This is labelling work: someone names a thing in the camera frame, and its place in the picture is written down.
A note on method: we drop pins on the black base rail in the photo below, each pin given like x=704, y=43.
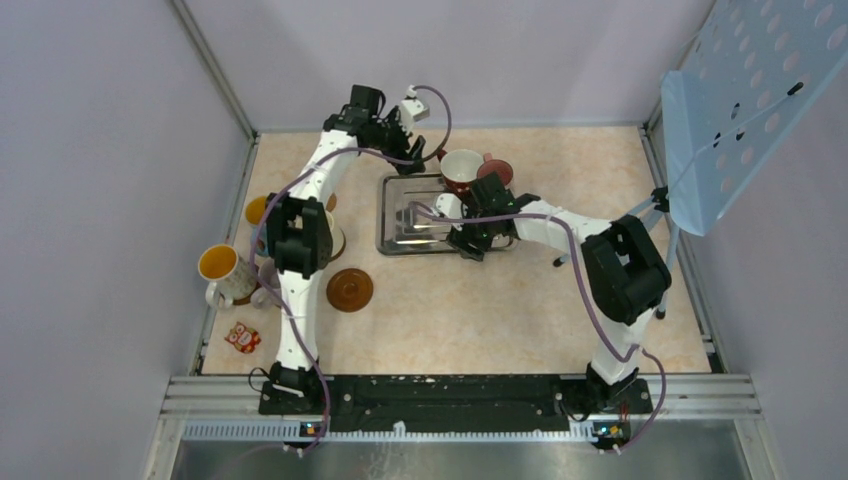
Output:
x=457, y=403

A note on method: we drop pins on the lilac ribbed mug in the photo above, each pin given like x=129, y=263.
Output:
x=268, y=293

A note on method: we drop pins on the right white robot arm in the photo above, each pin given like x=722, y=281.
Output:
x=619, y=271

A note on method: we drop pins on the silver metal tray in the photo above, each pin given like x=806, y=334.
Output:
x=401, y=230

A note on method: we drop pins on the red white-inside mug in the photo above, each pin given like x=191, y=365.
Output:
x=459, y=170

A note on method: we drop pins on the white floral family mug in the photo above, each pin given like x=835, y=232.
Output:
x=231, y=279

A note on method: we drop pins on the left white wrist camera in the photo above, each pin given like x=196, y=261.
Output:
x=411, y=109

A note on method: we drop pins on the cream white mug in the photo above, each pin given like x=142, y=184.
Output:
x=338, y=238

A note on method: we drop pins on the blue butterfly mug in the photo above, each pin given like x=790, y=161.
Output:
x=253, y=213

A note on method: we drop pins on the light brown coaster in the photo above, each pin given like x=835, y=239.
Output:
x=331, y=203

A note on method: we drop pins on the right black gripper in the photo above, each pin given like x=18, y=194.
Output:
x=460, y=239

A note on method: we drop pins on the blue perforated stand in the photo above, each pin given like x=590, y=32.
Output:
x=750, y=97

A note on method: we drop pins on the pink ghost mug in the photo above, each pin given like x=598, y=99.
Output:
x=501, y=168

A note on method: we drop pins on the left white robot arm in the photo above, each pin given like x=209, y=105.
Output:
x=298, y=234

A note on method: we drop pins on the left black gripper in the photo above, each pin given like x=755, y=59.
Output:
x=401, y=144

